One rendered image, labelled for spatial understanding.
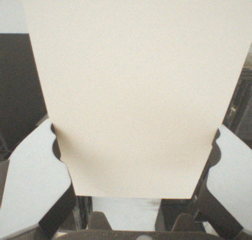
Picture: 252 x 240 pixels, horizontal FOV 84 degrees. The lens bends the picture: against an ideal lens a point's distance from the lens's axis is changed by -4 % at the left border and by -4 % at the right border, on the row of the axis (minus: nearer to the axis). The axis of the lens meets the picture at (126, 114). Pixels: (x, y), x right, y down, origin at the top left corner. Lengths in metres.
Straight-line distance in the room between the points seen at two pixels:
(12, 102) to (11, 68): 0.09
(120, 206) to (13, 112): 0.82
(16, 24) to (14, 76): 0.20
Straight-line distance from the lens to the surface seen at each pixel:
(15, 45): 0.51
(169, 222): 2.08
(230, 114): 0.98
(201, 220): 1.63
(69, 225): 0.82
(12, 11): 0.63
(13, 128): 0.49
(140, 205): 1.06
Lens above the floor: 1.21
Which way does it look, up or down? 62 degrees down
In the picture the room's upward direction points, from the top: 177 degrees counter-clockwise
